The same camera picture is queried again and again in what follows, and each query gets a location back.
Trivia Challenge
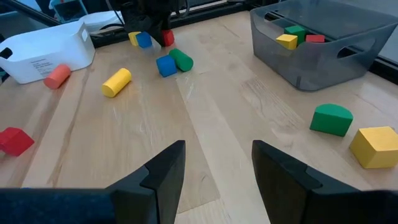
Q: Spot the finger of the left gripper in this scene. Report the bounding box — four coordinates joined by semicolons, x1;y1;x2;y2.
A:
152;30;165;47

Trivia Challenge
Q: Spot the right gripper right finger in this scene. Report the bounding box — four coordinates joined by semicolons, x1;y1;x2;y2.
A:
252;139;358;224

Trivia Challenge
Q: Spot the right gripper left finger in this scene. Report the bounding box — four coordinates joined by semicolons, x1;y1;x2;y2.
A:
110;139;187;224

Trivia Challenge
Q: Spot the red wooden cube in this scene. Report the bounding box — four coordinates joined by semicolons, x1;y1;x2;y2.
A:
0;126;35;157
160;29;175;47
305;34;326;44

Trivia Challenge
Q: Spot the blue wooden cube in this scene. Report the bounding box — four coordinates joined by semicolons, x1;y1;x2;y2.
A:
136;31;153;49
155;55;178;78

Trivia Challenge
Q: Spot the yellow wooden cube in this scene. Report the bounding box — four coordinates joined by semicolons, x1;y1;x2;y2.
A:
349;126;398;170
127;31;142;47
275;34;299;51

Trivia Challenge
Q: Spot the green wooden cylinder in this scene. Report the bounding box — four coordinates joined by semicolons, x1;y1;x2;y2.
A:
169;48;194;73

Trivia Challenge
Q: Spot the yellow wooden cylinder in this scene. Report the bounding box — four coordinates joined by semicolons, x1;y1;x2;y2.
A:
101;67;132;98

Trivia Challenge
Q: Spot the green wooden half-cylinder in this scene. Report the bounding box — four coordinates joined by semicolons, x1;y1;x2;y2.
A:
309;103;354;138

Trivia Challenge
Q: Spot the orange wooden cylinder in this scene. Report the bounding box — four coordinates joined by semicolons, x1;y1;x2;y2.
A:
43;63;72;90

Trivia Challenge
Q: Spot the green wooden cube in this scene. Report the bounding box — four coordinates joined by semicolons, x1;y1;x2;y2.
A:
284;25;307;44

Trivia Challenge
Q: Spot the white rounded object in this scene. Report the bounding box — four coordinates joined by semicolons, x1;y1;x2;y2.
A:
79;11;125;34

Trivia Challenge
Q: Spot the light blue cart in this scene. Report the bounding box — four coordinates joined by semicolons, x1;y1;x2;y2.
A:
49;0;88;24

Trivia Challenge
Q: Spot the white plastic bin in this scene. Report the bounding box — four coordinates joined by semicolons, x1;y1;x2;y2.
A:
0;21;96;85

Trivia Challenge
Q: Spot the grey translucent plastic bin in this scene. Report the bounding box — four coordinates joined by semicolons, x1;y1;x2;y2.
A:
249;0;398;91

